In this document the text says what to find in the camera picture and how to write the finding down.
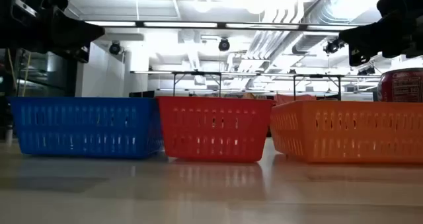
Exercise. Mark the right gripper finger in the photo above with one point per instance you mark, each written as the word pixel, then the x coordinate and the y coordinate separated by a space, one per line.
pixel 367 44
pixel 367 31

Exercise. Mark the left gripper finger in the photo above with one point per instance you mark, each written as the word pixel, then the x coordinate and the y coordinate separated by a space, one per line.
pixel 86 28
pixel 84 39

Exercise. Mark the black ceiling spotlight cluster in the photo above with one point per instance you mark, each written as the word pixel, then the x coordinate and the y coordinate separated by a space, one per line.
pixel 333 46

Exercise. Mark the dark storage shelving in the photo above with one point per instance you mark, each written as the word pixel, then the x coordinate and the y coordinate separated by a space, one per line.
pixel 49 75

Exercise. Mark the red soda can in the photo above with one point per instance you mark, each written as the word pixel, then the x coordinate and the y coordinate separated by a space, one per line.
pixel 401 85

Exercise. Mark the black folding table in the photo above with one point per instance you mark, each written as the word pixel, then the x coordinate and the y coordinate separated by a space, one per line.
pixel 198 73
pixel 317 76

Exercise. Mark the black monitor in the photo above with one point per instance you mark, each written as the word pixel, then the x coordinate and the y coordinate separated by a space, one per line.
pixel 142 94

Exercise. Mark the blue plastic basket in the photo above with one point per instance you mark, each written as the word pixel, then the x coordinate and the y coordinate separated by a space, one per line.
pixel 82 128

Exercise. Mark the orange plastic basket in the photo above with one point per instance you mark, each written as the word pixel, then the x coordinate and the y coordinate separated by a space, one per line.
pixel 347 131

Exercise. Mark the long ceiling light fixture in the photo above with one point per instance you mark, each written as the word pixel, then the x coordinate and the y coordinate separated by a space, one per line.
pixel 180 24

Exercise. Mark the red cloth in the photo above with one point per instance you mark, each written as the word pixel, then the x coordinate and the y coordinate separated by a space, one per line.
pixel 291 98

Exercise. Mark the round ceiling lamp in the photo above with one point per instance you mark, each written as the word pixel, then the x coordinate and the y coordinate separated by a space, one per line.
pixel 202 4

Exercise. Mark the red plastic basket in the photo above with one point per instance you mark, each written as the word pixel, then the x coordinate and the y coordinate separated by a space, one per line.
pixel 215 131

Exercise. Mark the silver ventilation duct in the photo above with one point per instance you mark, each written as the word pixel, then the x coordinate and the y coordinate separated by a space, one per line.
pixel 314 42

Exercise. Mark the white cylindrical post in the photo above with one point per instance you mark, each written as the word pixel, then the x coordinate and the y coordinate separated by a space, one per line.
pixel 9 134

